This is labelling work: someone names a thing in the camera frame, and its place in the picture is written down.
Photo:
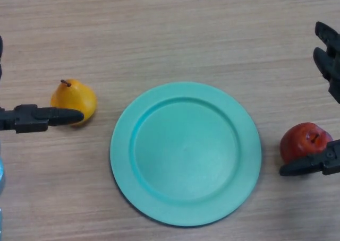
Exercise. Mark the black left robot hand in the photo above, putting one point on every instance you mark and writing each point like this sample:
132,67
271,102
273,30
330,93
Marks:
29,117

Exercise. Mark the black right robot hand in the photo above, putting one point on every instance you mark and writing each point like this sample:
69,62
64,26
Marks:
302,168

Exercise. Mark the yellow pear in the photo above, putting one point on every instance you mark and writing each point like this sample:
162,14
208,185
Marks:
79,97

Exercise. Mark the green round plate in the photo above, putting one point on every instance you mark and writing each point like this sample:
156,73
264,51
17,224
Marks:
186,154

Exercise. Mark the red apple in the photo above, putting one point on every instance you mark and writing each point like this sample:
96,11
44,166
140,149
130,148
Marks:
295,145

